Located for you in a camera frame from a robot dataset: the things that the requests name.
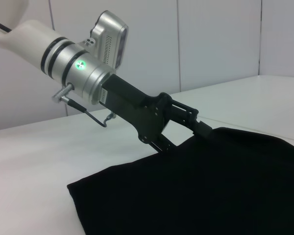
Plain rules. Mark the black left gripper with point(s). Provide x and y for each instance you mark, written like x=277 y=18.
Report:
x=137 y=112

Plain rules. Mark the black shirt with FREE print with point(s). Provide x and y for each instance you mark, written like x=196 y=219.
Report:
x=186 y=183

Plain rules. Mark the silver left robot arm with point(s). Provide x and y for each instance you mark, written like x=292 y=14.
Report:
x=39 y=49

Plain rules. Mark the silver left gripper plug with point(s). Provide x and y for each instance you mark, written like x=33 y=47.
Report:
x=62 y=94

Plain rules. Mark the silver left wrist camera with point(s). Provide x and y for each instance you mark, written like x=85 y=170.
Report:
x=110 y=39

